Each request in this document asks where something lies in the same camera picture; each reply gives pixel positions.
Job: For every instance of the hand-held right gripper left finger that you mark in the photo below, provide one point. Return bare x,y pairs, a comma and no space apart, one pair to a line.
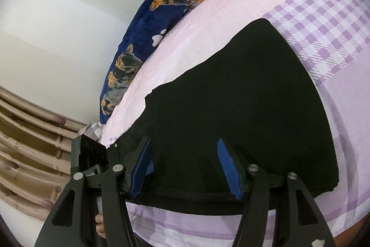
140,169

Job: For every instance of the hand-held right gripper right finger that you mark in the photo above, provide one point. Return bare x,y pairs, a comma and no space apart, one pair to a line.
228,166

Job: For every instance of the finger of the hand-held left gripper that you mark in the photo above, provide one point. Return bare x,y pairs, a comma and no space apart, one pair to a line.
150,168

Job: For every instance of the black pants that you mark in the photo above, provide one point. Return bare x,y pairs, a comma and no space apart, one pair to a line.
231,105

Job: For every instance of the person's left hand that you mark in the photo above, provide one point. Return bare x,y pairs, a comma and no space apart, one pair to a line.
100,225

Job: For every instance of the grey brown plaid pillow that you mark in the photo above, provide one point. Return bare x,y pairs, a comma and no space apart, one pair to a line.
94,131

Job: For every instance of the wooden slatted headboard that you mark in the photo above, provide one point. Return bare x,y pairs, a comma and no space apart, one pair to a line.
29,148

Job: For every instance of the blue dog-print pillow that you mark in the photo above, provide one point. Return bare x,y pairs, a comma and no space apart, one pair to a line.
138,33

